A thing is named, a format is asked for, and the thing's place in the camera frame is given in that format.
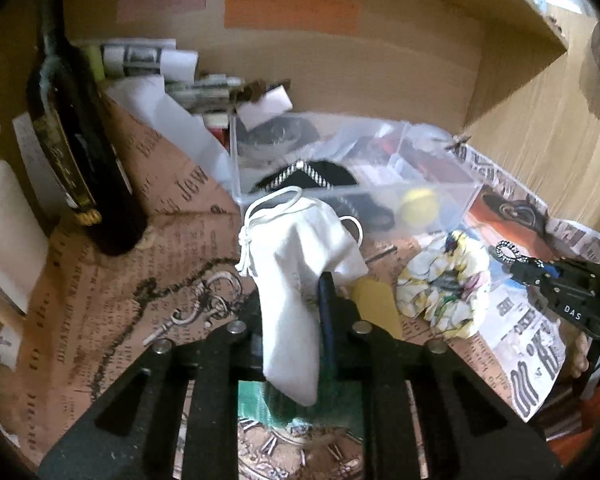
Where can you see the white drawstring pouch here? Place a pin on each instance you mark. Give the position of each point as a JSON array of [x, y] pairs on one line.
[[287, 241]]

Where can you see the dark wine bottle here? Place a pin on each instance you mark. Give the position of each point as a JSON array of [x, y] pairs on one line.
[[69, 121]]

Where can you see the clear plastic storage box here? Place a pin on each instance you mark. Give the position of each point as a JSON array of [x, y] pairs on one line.
[[386, 157]]

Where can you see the yellow ball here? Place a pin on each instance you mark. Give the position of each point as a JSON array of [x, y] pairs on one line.
[[419, 207]]

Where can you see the beige cylindrical roll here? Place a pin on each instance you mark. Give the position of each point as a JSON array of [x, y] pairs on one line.
[[23, 244]]

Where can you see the green knitted cloth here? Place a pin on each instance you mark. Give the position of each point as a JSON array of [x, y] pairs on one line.
[[338, 405]]

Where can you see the floral fabric scrunchie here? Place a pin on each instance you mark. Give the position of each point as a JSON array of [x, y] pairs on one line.
[[447, 285]]

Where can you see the yellow sponge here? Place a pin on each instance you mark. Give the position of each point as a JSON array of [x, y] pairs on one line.
[[376, 305]]

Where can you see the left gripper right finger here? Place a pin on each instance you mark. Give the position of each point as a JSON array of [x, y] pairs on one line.
[[423, 407]]

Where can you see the printed newspaper mat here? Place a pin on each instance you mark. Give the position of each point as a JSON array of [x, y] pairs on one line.
[[88, 313]]

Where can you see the orange sticky note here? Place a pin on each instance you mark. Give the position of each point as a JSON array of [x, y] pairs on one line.
[[333, 17]]

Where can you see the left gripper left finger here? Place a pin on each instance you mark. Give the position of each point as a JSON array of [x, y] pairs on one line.
[[172, 401]]

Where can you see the black studded headband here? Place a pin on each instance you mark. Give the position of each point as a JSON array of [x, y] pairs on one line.
[[340, 187]]

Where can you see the stack of papers and magazines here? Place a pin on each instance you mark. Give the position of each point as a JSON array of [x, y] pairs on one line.
[[159, 84]]

